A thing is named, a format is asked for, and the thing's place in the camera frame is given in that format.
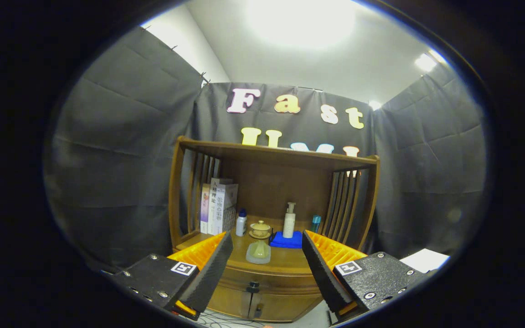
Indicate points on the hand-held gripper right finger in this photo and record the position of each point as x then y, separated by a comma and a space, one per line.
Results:
321, 273

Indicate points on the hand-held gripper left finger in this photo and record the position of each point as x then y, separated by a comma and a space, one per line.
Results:
210, 273

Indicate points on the clear yellowish glass cup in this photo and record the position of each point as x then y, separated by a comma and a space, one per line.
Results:
259, 253

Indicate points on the wooden cabinet door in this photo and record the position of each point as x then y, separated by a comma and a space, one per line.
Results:
228, 300
285, 307

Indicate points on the wooden countertop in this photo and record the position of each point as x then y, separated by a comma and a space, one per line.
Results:
285, 259

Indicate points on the wooden cabinet with slatted sides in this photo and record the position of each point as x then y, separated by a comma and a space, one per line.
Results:
271, 187

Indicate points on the white drawer unit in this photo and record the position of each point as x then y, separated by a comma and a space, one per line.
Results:
424, 260

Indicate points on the blue cloth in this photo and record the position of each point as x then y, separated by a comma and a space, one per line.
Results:
285, 243

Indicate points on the clear bottle with teal cap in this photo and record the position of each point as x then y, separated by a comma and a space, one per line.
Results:
316, 224

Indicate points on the white bottle with blue cap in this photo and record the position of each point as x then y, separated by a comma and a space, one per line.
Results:
241, 225

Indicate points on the cream pump bottle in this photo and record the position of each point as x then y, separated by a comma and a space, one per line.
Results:
289, 225

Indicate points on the purple-spined book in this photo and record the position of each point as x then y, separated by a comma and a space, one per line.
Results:
204, 209

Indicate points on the yellow lidded teacup with saucer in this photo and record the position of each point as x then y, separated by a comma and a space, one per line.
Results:
260, 229

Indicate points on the plain white book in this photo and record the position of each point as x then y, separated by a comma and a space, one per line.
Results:
211, 200

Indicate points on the small ceiling light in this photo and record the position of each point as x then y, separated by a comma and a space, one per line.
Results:
374, 105
426, 62

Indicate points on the large round ceiling light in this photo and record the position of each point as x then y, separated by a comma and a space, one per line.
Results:
301, 20

